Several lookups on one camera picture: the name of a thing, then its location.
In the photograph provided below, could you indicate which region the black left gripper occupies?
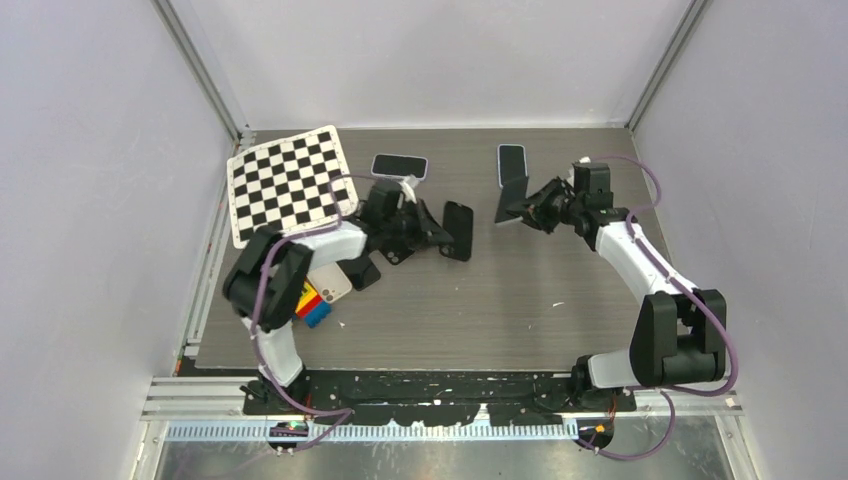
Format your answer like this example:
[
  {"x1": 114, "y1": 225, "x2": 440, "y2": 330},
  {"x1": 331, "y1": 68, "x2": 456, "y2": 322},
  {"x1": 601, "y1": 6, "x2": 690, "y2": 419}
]
[{"x1": 382, "y1": 198, "x2": 451, "y2": 251}]

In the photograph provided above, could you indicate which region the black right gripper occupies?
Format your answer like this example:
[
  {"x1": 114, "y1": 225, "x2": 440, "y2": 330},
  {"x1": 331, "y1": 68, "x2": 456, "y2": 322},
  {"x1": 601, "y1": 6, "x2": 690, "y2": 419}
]
[{"x1": 506, "y1": 176, "x2": 583, "y2": 236}]

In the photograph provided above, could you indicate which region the black phone case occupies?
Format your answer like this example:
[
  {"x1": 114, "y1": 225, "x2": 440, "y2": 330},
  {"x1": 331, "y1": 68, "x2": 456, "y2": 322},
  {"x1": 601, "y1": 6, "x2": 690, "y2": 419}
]
[
  {"x1": 379, "y1": 246, "x2": 415, "y2": 265},
  {"x1": 440, "y1": 201, "x2": 474, "y2": 262}
]

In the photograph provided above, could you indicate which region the white edged black phone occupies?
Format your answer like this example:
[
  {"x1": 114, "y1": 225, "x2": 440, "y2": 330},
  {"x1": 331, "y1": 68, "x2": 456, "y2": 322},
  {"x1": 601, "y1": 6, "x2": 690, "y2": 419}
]
[{"x1": 494, "y1": 176, "x2": 528, "y2": 224}]

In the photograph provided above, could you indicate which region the beige phone case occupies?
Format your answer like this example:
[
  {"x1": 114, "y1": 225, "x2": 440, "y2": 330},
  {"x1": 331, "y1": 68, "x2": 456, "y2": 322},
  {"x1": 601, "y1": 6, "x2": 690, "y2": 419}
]
[{"x1": 307, "y1": 263, "x2": 353, "y2": 304}]

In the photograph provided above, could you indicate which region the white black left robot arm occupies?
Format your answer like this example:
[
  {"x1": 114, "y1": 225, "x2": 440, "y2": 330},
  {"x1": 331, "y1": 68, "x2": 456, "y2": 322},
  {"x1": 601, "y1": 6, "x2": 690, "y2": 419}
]
[{"x1": 223, "y1": 178, "x2": 473, "y2": 414}]

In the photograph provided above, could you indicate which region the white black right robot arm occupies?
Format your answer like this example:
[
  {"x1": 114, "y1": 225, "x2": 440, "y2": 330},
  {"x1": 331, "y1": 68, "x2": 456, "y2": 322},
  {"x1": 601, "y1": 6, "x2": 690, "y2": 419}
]
[{"x1": 496, "y1": 159, "x2": 731, "y2": 411}]

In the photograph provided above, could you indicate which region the yellow red blue block house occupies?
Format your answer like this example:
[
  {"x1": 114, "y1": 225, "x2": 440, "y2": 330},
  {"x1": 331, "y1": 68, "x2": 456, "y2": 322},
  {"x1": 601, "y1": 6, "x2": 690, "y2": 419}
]
[{"x1": 293, "y1": 281, "x2": 332, "y2": 328}]

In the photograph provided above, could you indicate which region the checkerboard calibration mat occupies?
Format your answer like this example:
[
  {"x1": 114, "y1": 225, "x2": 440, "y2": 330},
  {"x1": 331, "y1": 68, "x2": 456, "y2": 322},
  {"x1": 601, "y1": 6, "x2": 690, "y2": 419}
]
[{"x1": 226, "y1": 125, "x2": 359, "y2": 249}]

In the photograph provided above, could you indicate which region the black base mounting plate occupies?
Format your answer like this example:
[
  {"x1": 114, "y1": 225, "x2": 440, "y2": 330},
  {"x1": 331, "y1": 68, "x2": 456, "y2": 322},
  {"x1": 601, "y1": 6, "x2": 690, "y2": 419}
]
[{"x1": 242, "y1": 369, "x2": 637, "y2": 429}]

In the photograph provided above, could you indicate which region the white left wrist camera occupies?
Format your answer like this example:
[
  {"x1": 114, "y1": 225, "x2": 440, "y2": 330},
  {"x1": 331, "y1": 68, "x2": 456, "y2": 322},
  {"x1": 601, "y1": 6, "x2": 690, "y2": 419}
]
[{"x1": 398, "y1": 175, "x2": 419, "y2": 204}]

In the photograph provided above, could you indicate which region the aluminium frame rail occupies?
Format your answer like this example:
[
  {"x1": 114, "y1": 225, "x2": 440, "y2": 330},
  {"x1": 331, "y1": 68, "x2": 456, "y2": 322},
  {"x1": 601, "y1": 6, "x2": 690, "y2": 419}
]
[{"x1": 139, "y1": 370, "x2": 745, "y2": 444}]

